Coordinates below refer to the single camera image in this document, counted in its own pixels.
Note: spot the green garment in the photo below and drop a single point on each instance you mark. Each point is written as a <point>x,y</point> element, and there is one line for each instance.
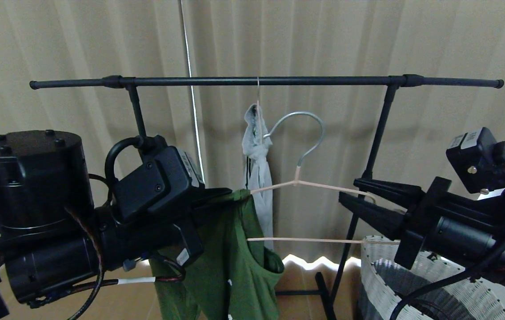
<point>234,266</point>

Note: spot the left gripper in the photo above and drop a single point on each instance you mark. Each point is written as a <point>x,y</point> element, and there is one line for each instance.
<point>57,266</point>

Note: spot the black clothes rack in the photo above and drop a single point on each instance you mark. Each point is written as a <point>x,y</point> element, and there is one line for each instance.
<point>234,81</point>

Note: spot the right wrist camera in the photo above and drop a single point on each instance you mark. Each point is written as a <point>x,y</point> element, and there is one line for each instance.
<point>479,160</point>

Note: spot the pale grey shorts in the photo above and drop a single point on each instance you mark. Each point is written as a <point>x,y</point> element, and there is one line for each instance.
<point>261,186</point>

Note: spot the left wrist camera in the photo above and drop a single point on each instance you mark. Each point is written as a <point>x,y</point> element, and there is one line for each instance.
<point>154,186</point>

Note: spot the beige curtain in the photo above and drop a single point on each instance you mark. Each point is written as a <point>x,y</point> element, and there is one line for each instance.
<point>57,53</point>

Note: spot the pink clothes hanger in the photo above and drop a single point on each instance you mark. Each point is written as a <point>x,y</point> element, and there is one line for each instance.
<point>258,89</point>
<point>323,186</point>

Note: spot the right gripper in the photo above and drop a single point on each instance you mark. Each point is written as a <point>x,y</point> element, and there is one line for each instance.
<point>457,235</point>

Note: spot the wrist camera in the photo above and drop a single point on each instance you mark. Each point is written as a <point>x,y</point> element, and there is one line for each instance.
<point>154,186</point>
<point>479,160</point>

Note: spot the white laundry basket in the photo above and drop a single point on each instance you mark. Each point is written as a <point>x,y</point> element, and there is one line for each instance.
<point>377,275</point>

